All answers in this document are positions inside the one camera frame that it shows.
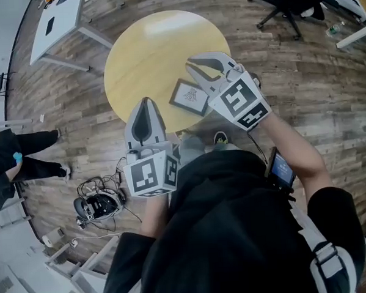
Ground person's black shoe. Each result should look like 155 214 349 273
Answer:
213 130 230 146

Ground white desk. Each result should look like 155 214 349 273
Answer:
319 0 366 51

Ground person's left forearm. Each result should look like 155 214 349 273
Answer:
138 191 172 239

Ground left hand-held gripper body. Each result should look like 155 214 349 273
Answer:
121 139 183 199

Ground black picture frame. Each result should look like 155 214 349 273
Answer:
168 76 212 119

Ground white charger with cable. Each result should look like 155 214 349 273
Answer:
68 232 123 248

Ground white shelf unit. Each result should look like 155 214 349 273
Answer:
0 188 126 293

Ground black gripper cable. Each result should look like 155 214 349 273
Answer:
247 128 269 165

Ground black office chair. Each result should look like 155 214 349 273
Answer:
246 0 328 44

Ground black flat object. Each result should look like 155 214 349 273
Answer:
44 15 57 37

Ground white rectangular table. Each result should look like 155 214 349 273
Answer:
26 0 116 75

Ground black screen device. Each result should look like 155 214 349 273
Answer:
263 145 298 198

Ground grey shoulder strap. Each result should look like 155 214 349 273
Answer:
291 199 360 293

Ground person's grey trouser leg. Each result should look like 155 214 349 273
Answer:
178 131 210 166

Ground black and white headset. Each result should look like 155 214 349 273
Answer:
72 190 129 224

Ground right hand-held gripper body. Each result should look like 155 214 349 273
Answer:
206 61 273 133

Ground tangle of black cables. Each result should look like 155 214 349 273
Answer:
75 155 144 236

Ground person's black shirt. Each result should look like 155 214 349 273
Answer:
93 141 366 293

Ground person's right forearm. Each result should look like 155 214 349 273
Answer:
254 109 335 202

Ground clear plastic bottle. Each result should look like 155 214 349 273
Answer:
324 20 347 39

